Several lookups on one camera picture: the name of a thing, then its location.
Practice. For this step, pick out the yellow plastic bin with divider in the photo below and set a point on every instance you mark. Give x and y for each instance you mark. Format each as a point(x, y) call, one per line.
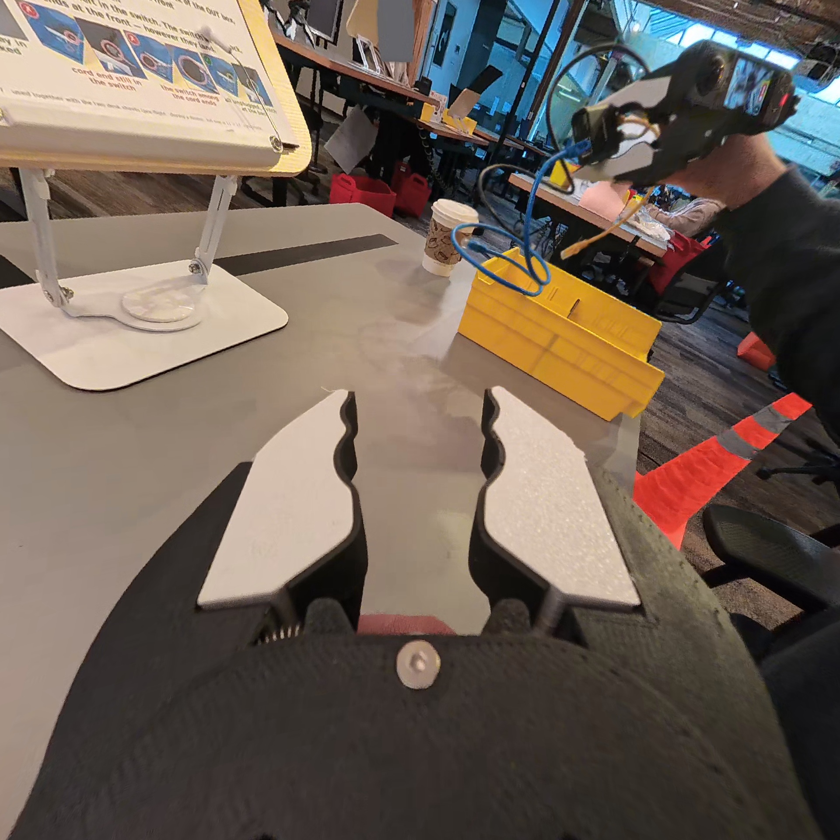
point(564, 354)

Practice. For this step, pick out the person's right forearm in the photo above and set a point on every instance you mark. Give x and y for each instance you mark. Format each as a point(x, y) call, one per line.
point(787, 262)

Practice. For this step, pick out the red storage bin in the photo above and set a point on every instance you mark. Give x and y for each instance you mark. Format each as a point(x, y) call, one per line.
point(413, 190)
point(361, 193)

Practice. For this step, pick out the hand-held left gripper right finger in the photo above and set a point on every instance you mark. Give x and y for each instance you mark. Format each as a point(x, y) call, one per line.
point(558, 518)

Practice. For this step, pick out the red bag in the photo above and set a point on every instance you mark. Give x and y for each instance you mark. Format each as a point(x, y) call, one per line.
point(679, 262)

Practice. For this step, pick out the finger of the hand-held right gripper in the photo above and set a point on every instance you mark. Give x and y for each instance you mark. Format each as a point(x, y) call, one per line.
point(640, 95)
point(630, 161)

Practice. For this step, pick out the white document stand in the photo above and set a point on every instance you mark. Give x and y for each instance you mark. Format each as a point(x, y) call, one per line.
point(131, 341)

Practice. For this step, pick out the wooden background desk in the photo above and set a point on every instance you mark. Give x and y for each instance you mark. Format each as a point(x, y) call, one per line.
point(367, 79)

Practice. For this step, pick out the paper coffee cup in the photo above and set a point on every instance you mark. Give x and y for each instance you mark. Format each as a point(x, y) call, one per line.
point(449, 243)

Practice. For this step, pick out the person's right hand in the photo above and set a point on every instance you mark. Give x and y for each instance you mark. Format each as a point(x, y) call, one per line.
point(735, 170)

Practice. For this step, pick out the person's left hand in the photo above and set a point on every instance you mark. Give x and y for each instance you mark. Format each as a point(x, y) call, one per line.
point(407, 625)

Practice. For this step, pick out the black office chair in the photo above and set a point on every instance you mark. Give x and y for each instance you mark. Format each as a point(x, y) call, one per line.
point(774, 551)

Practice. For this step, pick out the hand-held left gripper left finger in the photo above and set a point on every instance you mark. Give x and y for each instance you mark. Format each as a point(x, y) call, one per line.
point(282, 512)

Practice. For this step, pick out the white hanging paper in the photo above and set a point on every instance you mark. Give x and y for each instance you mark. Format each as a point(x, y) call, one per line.
point(351, 138)

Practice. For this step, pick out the orange traffic cone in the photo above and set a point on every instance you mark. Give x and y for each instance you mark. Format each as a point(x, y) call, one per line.
point(695, 472)

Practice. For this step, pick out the printed instruction sheet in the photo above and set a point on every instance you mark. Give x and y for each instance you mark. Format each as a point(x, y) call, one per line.
point(118, 59)

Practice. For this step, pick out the cluttered background table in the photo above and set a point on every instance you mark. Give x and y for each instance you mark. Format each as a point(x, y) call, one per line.
point(590, 210)

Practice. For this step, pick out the black network switch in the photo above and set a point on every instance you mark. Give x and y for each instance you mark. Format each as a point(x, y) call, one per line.
point(594, 131)

